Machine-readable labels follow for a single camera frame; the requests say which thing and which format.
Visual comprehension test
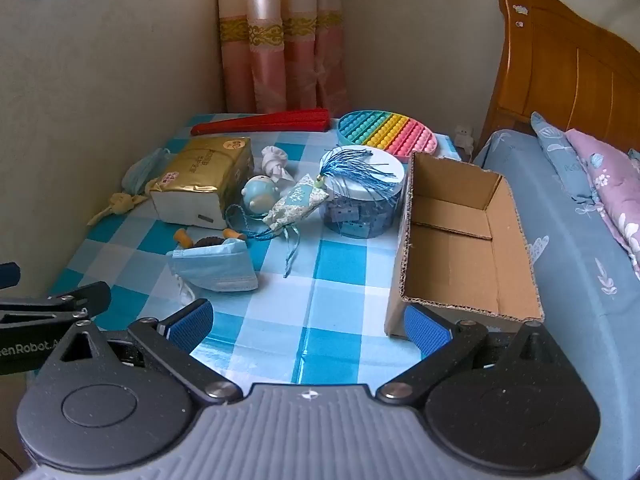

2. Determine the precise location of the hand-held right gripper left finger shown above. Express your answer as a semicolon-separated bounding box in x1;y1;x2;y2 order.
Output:
32;299;243;406

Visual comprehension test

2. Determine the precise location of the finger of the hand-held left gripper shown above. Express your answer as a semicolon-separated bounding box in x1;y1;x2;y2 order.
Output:
0;262;22;290
0;282;112;337

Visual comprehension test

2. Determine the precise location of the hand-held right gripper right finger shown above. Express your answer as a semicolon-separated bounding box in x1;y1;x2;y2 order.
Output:
375;304;576;406

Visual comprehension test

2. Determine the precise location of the blue face mask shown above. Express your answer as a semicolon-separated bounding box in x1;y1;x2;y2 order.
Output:
122;147;173;195
166;238;260;306

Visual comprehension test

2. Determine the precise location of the cardboard box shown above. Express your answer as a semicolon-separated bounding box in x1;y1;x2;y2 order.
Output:
384;151;546;343

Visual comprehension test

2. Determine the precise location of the yellow cloth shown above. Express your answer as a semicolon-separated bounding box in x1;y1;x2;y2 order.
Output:
87;192;150;227

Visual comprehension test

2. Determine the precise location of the blue round plush toy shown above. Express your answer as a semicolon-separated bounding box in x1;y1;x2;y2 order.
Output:
241;175;278;218

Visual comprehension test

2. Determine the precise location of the floral sachet with blue tassel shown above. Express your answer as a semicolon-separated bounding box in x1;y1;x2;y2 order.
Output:
224;146;398;279

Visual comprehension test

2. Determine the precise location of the blue checkered tablecloth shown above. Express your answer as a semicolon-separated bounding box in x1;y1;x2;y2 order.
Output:
32;112;463;392

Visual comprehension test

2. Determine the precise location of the clear jar with white lid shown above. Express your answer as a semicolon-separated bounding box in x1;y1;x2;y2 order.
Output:
320;146;407;239

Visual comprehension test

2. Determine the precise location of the gold tissue pack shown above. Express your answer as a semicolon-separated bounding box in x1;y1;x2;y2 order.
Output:
149;136;255;229

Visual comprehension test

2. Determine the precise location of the rainbow pop bubble toy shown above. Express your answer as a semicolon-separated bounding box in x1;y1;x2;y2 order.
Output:
336;110;439;157

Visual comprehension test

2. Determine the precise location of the red folding fan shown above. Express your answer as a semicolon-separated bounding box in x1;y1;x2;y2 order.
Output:
190;108;332;137

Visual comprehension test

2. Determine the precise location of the blue patterned pillow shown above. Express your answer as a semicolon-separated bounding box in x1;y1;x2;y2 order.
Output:
530;111;606;206

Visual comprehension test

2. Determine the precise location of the pink floral pillow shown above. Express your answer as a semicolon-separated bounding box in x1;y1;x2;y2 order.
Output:
565;129;640;281

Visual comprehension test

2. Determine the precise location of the pink and gold curtain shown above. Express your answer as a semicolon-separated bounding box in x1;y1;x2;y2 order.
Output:
217;0;351;116

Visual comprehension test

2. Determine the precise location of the wooden bed headboard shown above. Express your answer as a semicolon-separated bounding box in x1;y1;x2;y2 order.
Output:
480;0;640;153

